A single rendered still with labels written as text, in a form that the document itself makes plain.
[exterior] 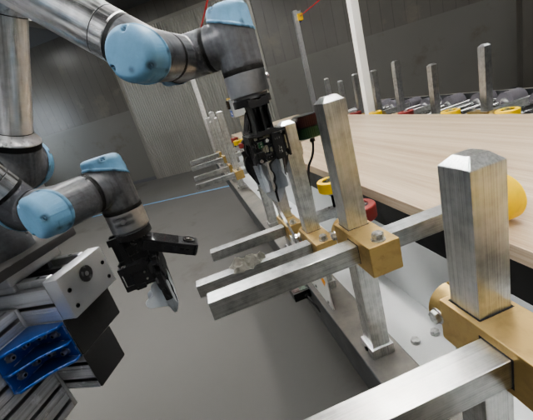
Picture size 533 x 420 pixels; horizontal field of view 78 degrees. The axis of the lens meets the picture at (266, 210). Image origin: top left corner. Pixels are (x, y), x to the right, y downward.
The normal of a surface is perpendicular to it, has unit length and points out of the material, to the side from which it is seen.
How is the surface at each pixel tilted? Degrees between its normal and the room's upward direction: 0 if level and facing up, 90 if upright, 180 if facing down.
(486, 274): 90
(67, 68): 90
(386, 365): 0
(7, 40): 113
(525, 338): 0
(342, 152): 90
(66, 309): 90
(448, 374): 0
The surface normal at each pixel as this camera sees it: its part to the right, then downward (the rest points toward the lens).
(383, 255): 0.24, 0.27
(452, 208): -0.93, 0.33
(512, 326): -0.26, -0.91
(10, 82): 0.61, 0.48
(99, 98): -0.16, 0.38
